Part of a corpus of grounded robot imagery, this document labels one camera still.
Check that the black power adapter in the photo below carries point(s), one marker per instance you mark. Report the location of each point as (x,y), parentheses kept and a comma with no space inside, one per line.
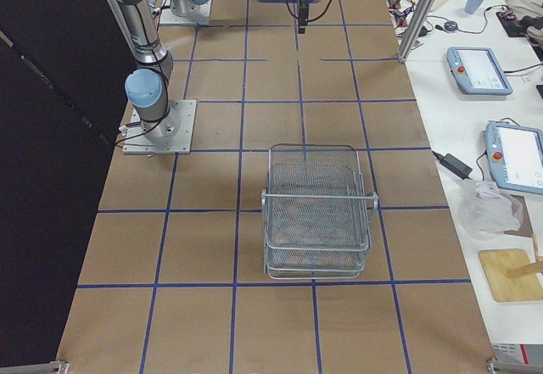
(454,165)

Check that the aluminium frame post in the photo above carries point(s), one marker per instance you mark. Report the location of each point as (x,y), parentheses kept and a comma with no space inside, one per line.
(413,29)

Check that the blue teach pendant, near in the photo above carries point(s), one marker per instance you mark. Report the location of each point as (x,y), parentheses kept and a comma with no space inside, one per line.
(514,156)

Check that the wooden board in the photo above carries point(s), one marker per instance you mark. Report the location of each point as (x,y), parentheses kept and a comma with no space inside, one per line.
(511,276)

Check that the silver wire mesh shelf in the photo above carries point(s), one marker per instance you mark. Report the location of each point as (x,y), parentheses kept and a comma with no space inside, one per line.
(316,213)

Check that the blue teach pendant, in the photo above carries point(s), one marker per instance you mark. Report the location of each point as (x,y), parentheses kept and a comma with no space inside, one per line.
(514,156)
(477,71)

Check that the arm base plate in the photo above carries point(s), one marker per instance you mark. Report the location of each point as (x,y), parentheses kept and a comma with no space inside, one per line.
(184,13)
(173,135)

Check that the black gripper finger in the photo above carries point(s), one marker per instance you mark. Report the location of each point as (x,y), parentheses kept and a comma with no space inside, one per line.
(305,7)
(301,21)

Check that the blue teach pendant, far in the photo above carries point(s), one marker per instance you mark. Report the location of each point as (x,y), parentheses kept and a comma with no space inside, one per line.
(477,71)

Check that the clear plastic bag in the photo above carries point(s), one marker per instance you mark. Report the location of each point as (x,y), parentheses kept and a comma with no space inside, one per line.
(485,208)

